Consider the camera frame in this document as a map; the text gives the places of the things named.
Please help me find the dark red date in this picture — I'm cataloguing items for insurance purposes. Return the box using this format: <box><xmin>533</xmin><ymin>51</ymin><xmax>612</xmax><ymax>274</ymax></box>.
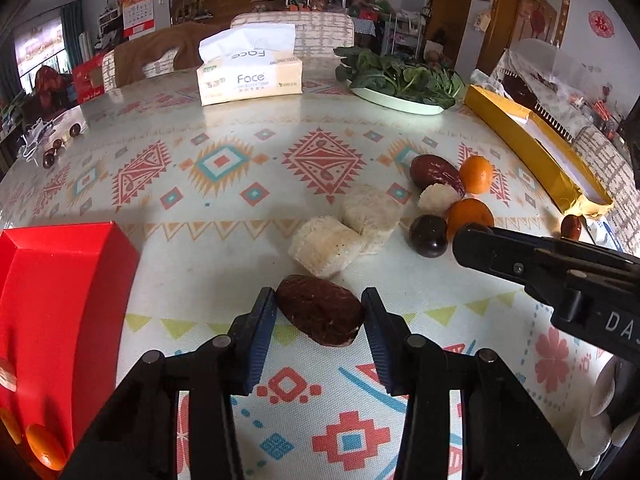
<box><xmin>276</xmin><ymin>274</ymin><xmax>364</xmax><ymax>347</ymax></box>

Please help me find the white gloved right hand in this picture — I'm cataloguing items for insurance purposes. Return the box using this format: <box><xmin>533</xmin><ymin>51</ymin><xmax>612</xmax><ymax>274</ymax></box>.
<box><xmin>567</xmin><ymin>356</ymin><xmax>639</xmax><ymax>474</ymax></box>

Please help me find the orange tangerine upper middle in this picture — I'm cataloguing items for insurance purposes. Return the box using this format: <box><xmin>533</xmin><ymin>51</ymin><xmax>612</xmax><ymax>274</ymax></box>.
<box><xmin>446</xmin><ymin>198</ymin><xmax>495</xmax><ymax>242</ymax></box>

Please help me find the orange tangerine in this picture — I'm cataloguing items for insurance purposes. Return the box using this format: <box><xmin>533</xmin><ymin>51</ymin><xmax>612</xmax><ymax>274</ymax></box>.
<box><xmin>459</xmin><ymin>155</ymin><xmax>494</xmax><ymax>195</ymax></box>
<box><xmin>446</xmin><ymin>198</ymin><xmax>495</xmax><ymax>242</ymax></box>
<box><xmin>25</xmin><ymin>424</ymin><xmax>67</xmax><ymax>471</ymax></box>

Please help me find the yellow cardboard box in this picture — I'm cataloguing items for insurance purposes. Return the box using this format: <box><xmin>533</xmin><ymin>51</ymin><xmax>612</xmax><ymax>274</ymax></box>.
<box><xmin>464</xmin><ymin>84</ymin><xmax>614</xmax><ymax>219</ymax></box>

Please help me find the dark plum back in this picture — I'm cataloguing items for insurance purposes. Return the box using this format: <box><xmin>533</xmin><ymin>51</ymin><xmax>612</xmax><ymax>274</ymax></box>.
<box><xmin>409</xmin><ymin>214</ymin><xmax>448</xmax><ymax>258</ymax></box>

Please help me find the orange tangerine far right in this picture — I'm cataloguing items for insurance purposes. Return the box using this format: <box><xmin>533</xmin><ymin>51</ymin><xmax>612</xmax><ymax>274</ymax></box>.
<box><xmin>459</xmin><ymin>155</ymin><xmax>494</xmax><ymax>195</ymax></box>

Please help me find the white rice ball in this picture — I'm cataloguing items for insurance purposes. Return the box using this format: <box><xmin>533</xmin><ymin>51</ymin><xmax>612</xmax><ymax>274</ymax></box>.
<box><xmin>418</xmin><ymin>183</ymin><xmax>460</xmax><ymax>217</ymax></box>

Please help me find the orange tangerine front left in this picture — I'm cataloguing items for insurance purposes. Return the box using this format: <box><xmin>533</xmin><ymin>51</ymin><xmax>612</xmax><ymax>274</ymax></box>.
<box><xmin>25</xmin><ymin>424</ymin><xmax>67</xmax><ymax>471</ymax></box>

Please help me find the large red date centre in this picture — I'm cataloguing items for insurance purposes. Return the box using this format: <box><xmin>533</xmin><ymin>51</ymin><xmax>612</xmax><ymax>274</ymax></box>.
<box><xmin>409</xmin><ymin>154</ymin><xmax>465</xmax><ymax>197</ymax></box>

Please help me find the beige rice cake block tall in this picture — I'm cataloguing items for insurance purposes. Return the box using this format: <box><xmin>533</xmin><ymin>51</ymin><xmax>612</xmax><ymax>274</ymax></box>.
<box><xmin>338</xmin><ymin>184</ymin><xmax>402</xmax><ymax>255</ymax></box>

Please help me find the red rectangular tray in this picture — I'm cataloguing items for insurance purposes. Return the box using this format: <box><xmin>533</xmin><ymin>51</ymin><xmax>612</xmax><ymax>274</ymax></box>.
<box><xmin>1</xmin><ymin>222</ymin><xmax>140</xmax><ymax>454</ymax></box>

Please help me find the beige rice cake block round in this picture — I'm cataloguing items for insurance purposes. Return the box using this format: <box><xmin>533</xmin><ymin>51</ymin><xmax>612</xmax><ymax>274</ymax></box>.
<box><xmin>288</xmin><ymin>216</ymin><xmax>364</xmax><ymax>280</ymax></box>

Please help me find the white plate of greens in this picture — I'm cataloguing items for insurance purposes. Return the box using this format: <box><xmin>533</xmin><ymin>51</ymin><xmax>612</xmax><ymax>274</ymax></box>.
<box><xmin>333</xmin><ymin>47</ymin><xmax>464</xmax><ymax>116</ymax></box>

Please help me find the patterned chair back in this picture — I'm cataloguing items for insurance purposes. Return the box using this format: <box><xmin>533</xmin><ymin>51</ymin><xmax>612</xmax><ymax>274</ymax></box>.
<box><xmin>230</xmin><ymin>11</ymin><xmax>355</xmax><ymax>58</ymax></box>

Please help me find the white tissue box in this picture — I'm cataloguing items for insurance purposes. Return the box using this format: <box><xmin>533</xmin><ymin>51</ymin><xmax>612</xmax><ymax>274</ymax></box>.
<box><xmin>196</xmin><ymin>23</ymin><xmax>303</xmax><ymax>106</ymax></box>

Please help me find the red gift box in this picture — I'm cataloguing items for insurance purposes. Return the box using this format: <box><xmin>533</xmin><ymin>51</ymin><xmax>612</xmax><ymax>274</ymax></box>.
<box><xmin>72</xmin><ymin>54</ymin><xmax>105</xmax><ymax>104</ymax></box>

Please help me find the brown chair back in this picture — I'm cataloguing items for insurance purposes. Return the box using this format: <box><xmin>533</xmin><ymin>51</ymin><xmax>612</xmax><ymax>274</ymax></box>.
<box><xmin>102</xmin><ymin>22</ymin><xmax>222</xmax><ymax>91</ymax></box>

